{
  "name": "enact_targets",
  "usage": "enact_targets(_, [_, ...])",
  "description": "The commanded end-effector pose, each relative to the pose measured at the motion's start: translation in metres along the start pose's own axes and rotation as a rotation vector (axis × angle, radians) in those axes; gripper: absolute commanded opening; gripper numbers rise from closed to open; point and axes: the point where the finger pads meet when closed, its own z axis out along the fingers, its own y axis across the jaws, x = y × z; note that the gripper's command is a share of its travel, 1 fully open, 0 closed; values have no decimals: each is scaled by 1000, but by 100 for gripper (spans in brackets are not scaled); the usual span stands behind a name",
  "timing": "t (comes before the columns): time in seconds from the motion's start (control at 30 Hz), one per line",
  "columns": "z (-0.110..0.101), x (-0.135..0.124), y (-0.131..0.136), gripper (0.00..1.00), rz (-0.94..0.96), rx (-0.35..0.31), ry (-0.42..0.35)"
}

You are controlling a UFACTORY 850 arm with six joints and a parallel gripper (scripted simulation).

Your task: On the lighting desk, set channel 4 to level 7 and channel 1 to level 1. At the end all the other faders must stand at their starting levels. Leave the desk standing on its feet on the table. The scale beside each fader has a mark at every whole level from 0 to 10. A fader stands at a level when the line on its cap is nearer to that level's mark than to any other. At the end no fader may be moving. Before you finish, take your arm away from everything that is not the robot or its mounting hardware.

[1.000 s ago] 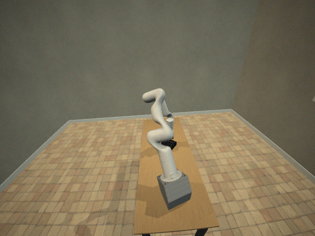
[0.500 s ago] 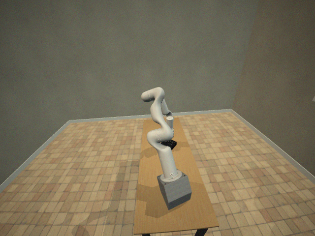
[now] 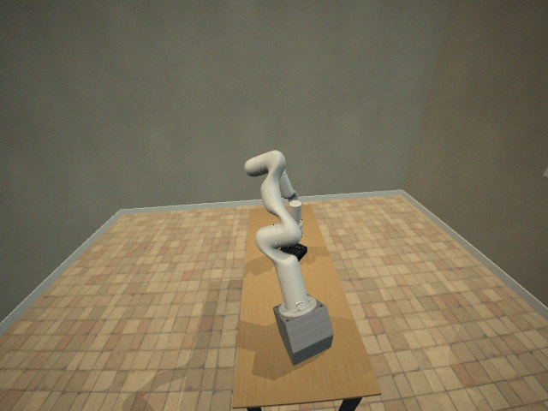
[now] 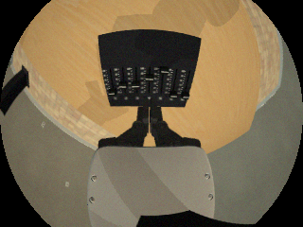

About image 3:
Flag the black lighting desk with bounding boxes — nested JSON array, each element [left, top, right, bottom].
[[280, 243, 307, 261]]

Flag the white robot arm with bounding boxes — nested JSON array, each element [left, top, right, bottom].
[[244, 151, 317, 318]]

